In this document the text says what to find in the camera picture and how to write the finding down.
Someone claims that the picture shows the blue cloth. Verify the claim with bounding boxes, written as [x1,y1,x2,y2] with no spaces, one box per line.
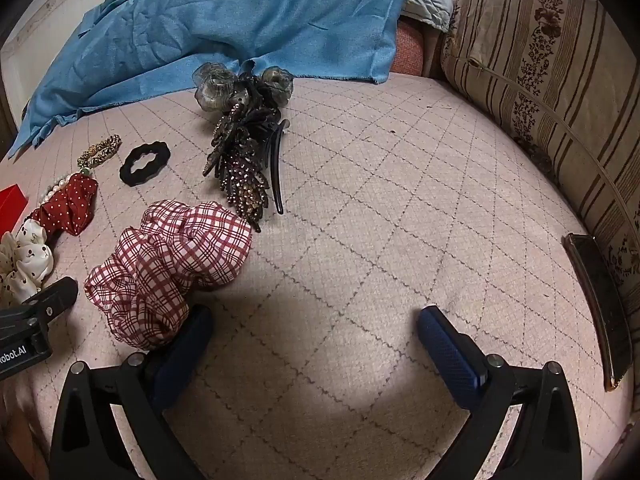
[7,0,408,158]

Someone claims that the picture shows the red checked scrunchie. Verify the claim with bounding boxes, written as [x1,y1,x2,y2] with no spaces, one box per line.
[84,200,253,351]

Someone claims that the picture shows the red box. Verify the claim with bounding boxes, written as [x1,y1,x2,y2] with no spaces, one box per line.
[0,185,28,226]

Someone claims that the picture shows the black phone with gold edge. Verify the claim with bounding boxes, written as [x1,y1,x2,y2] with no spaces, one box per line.
[562,232,633,392]

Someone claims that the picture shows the white bead bracelet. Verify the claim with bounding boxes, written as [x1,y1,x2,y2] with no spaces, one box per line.
[40,167,93,208]

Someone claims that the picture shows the black banana hair clip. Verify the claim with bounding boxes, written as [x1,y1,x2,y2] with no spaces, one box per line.
[266,119,292,216]

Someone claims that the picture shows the striped floral cushion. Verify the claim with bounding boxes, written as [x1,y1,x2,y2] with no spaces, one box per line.
[440,0,640,311]

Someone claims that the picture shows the leopard print bracelet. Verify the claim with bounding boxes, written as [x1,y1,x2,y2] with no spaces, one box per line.
[76,134,123,168]

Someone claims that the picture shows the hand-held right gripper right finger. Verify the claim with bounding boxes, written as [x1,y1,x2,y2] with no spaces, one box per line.
[417,305,583,480]

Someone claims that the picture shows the cream printed scrunchie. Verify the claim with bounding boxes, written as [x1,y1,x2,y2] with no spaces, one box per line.
[0,220,54,306]

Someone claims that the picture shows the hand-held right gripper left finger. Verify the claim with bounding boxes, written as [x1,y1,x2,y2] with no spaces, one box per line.
[50,304,215,480]

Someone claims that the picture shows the red polka dot scrunchie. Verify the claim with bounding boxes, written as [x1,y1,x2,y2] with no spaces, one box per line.
[22,172,98,237]

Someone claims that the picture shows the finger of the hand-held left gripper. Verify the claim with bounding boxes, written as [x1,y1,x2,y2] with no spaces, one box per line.
[0,276,79,323]

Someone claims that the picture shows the brown rhinestone leaf hair clip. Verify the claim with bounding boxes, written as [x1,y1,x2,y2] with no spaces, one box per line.
[220,152,272,233]

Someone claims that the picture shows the black wavy ring hair tie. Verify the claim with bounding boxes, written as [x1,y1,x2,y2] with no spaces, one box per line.
[119,142,172,187]

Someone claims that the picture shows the pink upholstered cushion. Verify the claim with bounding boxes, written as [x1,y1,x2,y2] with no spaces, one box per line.
[390,22,448,80]

